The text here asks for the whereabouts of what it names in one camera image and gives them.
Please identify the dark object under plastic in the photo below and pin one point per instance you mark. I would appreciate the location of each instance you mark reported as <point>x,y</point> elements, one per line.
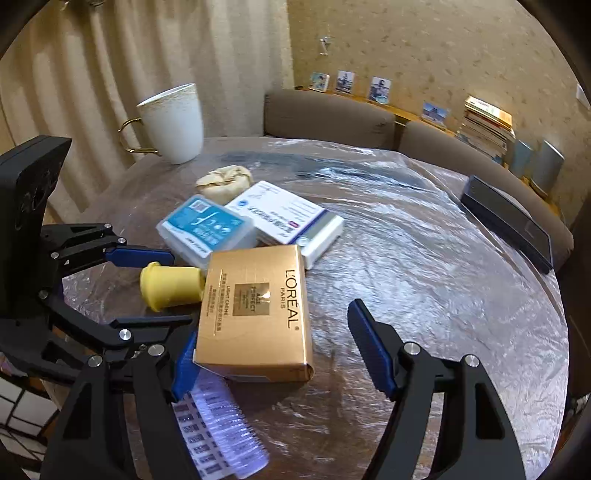
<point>323,166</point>

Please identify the grey speaker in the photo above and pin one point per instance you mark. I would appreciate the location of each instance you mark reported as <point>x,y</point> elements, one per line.
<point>547,166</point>

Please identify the beige curtain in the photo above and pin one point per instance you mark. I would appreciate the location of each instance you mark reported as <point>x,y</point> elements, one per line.
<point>115,55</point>

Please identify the white wall switch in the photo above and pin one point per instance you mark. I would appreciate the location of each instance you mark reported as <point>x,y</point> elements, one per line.
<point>582,97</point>

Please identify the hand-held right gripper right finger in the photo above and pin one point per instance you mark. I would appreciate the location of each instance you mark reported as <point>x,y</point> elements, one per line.
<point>369,346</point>

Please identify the stack of books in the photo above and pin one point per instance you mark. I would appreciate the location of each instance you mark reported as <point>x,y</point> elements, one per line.
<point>485,129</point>

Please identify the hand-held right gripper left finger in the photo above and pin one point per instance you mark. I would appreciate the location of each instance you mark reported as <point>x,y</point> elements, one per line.
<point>184,364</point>

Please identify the grey sofa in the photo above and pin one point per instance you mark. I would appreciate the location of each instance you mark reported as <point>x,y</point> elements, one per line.
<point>406,113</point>

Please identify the yellow plastic cup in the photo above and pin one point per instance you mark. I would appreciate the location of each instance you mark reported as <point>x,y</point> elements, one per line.
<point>171,284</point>

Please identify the gold cardboard box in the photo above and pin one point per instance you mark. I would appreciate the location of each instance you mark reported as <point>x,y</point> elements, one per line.
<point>254,314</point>

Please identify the small photo frame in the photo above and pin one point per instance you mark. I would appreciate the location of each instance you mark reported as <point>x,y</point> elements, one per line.
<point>435,113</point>
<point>379,88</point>
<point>318,82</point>
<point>345,82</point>

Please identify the white barcode sticker sheet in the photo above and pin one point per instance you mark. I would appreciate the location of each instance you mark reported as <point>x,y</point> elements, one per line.
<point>194,434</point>

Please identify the white mug with gold dots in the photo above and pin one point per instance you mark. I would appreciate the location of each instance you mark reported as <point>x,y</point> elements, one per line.
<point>175,124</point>

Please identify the white medicine box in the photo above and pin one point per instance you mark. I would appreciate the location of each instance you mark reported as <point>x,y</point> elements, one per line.
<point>286,217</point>

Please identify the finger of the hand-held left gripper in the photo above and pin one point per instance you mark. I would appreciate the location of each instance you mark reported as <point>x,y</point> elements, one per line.
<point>152,325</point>
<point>143,257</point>

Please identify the black tablet case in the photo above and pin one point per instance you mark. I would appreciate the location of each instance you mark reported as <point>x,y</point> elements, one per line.
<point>508,221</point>

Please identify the blue white plastic floss box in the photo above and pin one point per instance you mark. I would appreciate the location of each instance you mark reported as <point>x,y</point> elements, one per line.
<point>207,226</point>

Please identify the small white wall hook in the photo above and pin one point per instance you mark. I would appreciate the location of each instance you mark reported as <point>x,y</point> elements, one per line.
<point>325,45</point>

